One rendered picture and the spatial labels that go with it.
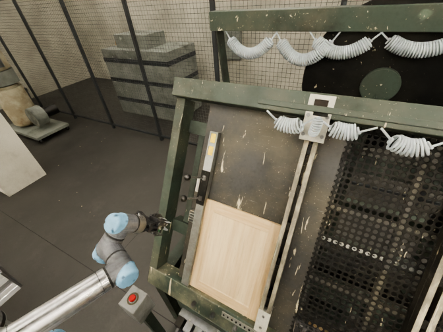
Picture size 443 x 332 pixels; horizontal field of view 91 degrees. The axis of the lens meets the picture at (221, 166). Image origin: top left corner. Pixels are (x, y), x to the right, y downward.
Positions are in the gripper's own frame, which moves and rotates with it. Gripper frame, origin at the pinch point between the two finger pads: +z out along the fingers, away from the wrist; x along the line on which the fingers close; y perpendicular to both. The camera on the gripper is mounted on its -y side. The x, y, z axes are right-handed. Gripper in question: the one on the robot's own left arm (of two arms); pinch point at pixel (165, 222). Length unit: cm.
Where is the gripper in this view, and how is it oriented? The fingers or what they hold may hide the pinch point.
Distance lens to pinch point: 118.2
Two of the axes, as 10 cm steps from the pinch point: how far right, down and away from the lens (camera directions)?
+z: 3.7, 2.6, 8.9
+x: 3.3, -9.3, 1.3
